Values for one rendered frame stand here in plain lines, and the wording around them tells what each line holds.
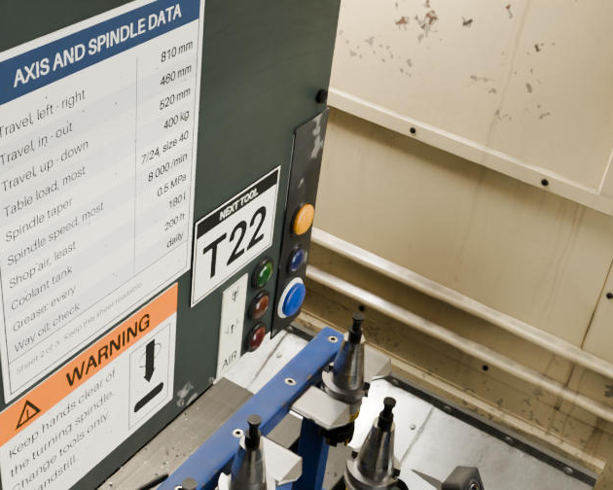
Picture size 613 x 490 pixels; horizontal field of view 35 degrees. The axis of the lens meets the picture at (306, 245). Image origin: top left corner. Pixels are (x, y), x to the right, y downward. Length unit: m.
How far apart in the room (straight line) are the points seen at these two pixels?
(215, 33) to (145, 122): 0.07
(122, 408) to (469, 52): 0.93
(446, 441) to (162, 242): 1.21
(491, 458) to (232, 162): 1.19
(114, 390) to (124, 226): 0.12
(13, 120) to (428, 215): 1.18
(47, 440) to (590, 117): 0.99
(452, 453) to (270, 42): 1.22
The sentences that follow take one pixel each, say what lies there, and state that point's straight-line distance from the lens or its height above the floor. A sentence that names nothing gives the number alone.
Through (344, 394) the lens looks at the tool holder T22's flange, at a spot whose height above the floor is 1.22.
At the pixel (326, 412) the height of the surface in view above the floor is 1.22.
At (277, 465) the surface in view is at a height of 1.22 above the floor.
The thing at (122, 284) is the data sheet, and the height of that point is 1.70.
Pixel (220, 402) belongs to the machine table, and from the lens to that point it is 1.65.
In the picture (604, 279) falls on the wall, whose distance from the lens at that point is 1.52.
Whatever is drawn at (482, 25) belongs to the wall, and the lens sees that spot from 1.42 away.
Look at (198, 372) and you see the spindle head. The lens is 0.72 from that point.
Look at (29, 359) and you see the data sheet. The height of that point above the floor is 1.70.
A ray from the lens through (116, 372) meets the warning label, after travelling 0.63.
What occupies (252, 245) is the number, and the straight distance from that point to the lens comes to 0.70.
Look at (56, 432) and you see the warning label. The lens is 0.61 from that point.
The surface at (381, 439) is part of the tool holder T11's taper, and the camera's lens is 1.10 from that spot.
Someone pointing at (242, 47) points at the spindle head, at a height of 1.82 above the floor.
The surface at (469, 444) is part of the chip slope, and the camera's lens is 1.76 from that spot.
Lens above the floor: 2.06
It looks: 35 degrees down
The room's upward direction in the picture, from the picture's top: 8 degrees clockwise
